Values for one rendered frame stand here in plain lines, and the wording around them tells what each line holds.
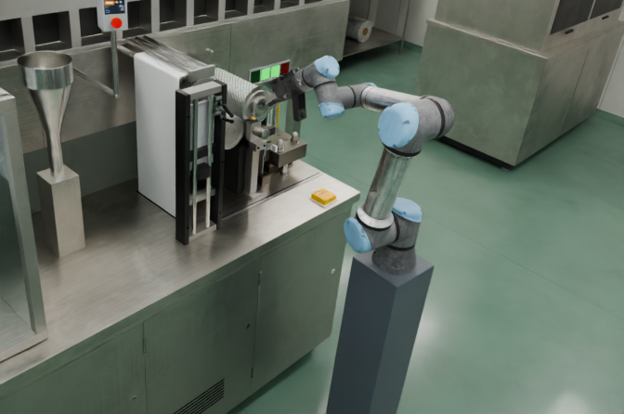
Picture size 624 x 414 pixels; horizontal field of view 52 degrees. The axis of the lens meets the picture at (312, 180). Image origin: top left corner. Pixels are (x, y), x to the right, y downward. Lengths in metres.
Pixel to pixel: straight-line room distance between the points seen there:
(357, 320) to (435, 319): 1.16
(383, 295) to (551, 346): 1.52
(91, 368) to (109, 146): 0.82
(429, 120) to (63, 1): 1.16
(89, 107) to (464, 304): 2.20
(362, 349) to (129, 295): 0.86
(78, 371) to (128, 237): 0.49
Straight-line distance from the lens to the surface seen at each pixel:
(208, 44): 2.53
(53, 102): 1.90
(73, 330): 1.90
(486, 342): 3.39
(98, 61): 2.27
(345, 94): 2.08
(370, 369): 2.38
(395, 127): 1.73
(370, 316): 2.25
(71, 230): 2.13
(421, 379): 3.10
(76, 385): 2.02
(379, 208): 1.91
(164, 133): 2.19
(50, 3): 2.14
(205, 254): 2.13
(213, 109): 2.00
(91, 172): 2.42
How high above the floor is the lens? 2.20
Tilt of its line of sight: 30 degrees down
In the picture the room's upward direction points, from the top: 7 degrees clockwise
